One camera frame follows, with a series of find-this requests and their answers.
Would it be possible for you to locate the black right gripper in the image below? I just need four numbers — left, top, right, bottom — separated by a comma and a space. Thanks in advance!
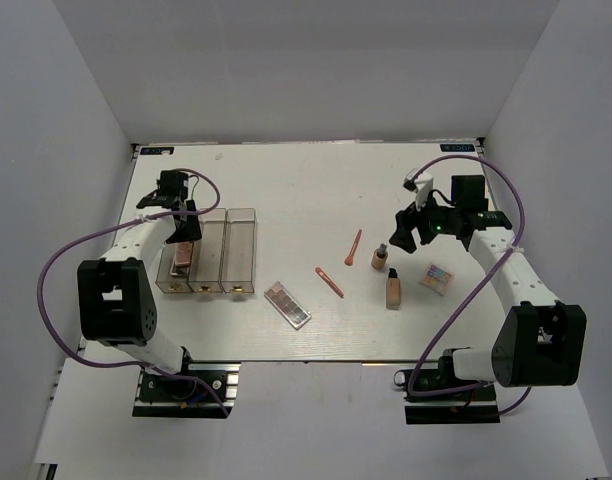
389, 186, 460, 254

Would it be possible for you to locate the pink blush palette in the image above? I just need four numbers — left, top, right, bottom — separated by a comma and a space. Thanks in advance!
174, 242, 194, 268

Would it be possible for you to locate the mauve eyeshadow palette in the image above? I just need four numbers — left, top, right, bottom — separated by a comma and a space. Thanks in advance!
264, 281, 312, 331

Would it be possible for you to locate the brown eyeshadow palette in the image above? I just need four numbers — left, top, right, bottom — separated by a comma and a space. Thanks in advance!
170, 261, 190, 277

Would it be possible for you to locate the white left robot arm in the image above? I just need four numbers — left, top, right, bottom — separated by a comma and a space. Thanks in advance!
77, 170, 201, 399

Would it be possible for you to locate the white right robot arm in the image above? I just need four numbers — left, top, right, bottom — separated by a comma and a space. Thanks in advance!
390, 172, 587, 399

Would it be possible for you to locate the orange makeup brush upper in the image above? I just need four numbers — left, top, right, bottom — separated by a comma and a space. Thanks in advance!
344, 229, 362, 266

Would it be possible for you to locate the small foundation bottle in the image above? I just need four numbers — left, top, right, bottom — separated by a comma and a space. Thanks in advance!
371, 243, 388, 270

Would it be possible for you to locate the left clear organizer bin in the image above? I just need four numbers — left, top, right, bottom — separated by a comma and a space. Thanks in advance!
155, 240, 201, 294

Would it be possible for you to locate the clear organizer bin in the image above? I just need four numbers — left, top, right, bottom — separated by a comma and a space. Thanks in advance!
155, 240, 201, 294
188, 208, 226, 294
220, 208, 257, 294

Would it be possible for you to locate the tall foundation bottle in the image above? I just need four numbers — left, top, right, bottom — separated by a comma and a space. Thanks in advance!
385, 268, 401, 310

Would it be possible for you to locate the middle clear organizer bin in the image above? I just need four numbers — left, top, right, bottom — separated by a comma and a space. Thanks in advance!
188, 208, 226, 294

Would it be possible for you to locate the pastel square eyeshadow palette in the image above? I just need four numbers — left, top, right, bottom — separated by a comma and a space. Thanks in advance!
419, 263, 454, 296

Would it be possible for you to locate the right clear organizer bin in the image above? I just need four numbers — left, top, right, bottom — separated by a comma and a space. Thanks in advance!
220, 208, 257, 294

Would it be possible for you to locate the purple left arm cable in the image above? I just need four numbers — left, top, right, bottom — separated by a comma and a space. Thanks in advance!
37, 168, 233, 419

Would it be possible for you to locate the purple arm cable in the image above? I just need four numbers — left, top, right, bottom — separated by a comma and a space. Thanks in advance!
408, 153, 525, 419
37, 168, 233, 419

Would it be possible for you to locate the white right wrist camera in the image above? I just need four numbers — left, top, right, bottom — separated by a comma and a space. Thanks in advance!
403, 168, 433, 210

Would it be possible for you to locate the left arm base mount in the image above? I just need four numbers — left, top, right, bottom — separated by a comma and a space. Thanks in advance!
132, 362, 240, 419

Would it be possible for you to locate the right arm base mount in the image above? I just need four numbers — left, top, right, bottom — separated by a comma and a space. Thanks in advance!
393, 363, 500, 426

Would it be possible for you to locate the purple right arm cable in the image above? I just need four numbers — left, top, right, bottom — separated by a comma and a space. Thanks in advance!
408, 153, 525, 419

